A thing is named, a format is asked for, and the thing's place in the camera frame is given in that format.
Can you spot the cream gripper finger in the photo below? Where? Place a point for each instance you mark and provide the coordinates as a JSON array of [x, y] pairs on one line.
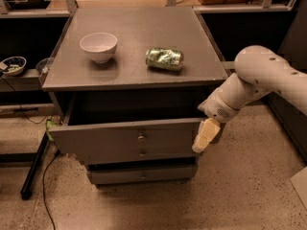
[[208, 130]]

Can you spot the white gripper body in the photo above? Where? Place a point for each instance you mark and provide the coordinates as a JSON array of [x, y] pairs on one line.
[[218, 107]]

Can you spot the grey top drawer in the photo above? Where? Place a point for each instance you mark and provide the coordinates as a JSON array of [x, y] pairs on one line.
[[159, 121]]

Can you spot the grey drawer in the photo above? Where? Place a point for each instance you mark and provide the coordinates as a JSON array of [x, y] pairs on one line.
[[137, 156], [142, 175], [159, 121]]

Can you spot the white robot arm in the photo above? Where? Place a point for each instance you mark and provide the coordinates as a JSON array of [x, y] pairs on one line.
[[258, 71]]

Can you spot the grey bottom drawer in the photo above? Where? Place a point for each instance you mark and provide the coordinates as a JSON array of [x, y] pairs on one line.
[[142, 175]]

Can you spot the grey drawer cabinet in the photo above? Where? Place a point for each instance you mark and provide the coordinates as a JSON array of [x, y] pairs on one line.
[[137, 31]]

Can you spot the grey middle drawer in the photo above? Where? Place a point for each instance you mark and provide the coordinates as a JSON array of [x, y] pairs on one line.
[[137, 156]]

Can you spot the crushed green soda can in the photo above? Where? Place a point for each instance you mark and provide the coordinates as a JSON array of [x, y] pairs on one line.
[[165, 59]]

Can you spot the white ceramic bowl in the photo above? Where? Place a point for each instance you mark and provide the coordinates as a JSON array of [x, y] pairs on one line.
[[100, 47]]

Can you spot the green snack bag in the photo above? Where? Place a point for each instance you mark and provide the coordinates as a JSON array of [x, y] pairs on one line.
[[49, 123]]

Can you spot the small grey bowl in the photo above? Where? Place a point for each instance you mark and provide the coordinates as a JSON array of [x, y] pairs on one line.
[[44, 65]]

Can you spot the black metal bar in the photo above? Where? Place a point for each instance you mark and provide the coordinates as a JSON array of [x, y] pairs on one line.
[[26, 192]]

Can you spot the blue patterned bowl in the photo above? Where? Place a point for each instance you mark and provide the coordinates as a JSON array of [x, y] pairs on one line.
[[12, 66]]

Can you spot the grey wooden rail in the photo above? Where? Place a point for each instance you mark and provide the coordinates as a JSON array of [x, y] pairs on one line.
[[228, 65]]

